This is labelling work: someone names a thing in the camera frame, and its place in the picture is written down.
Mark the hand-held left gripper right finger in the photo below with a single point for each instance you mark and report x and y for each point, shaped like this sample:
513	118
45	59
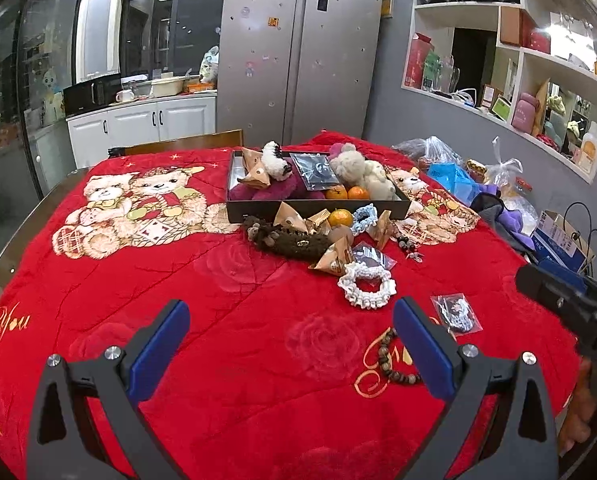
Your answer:
421	345

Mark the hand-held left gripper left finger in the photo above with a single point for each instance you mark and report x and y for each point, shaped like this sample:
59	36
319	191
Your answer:
161	345

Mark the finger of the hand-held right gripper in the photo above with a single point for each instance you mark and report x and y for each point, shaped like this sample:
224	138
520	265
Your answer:
543	287

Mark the blue scrunchie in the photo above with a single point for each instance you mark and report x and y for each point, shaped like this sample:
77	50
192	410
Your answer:
366	216

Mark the orange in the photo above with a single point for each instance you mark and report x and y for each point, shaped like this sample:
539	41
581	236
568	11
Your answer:
339	217
357	193
336	192

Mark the dark rectangular tray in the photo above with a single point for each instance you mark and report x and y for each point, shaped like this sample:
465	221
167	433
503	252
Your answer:
258	210

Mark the gold triangular packet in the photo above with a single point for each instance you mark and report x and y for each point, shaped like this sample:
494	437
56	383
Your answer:
258	178
291	217
318	220
332	259
383	227
251	160

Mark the person's right hand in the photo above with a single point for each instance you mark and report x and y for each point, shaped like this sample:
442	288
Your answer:
578	410

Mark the small bag with black-white trinket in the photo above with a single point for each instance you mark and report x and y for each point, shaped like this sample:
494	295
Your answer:
456	312

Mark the cardboard box with blue print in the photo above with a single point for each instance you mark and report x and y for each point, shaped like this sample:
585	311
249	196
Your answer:
560	241

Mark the white scrunchie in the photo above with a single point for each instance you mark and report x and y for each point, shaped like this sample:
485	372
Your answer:
351	290

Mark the red printed blanket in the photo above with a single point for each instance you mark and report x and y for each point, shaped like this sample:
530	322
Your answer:
258	340

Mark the clear bag with dark trinket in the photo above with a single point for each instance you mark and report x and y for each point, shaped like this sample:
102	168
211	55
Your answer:
373	256

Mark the dark bead trinket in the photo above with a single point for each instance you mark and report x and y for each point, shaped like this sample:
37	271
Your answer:
406	245

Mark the clear plastic bag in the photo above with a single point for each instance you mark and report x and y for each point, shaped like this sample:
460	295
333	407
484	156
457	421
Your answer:
428	152
505	167

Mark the brown plush heart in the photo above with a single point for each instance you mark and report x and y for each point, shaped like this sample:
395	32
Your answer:
341	236

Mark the blue plastic bag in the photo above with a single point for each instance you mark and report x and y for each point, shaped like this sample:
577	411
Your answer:
451	178

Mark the yellow bottle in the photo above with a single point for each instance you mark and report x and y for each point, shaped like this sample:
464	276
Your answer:
589	151

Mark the dark brown fuzzy scrunchie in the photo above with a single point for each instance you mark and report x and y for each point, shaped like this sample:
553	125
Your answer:
283	242

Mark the pink bag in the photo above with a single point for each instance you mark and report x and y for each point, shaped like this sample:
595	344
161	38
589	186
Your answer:
524	111

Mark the cream teddy bear plush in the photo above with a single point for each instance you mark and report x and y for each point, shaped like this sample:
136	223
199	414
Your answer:
366	172

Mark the maroon plush toy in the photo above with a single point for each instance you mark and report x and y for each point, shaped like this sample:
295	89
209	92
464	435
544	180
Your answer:
273	191

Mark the black card in clear bag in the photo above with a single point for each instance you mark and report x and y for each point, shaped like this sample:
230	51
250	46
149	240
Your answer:
316	170

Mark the wooden chair back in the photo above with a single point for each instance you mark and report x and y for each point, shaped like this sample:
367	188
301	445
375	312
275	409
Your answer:
188	141

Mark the pink plush toy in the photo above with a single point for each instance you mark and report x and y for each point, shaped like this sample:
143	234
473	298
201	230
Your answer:
337	150

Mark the black and white plush toy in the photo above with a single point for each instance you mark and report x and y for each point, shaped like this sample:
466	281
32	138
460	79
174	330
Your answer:
277	160

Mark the white kitchen cabinet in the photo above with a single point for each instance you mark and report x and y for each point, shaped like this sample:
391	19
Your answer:
143	122

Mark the glass pitcher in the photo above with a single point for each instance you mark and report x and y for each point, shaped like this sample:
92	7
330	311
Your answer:
449	76

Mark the green box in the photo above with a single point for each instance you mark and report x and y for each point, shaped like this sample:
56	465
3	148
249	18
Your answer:
432	74

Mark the white mug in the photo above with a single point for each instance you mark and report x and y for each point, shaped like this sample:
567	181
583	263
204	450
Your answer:
123	96

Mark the red gift box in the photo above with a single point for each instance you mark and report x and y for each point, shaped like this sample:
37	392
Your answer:
418	62

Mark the cream plastic basin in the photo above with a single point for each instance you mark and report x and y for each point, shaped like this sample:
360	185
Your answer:
168	86

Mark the black microwave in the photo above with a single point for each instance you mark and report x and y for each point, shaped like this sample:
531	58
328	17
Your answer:
91	94

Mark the printed plastic bag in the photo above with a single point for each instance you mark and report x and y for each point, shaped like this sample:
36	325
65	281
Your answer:
210	65

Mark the silver refrigerator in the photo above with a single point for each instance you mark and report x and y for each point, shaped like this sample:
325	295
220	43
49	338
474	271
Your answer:
298	50

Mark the white wall shelf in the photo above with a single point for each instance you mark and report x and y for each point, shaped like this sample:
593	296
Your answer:
553	55

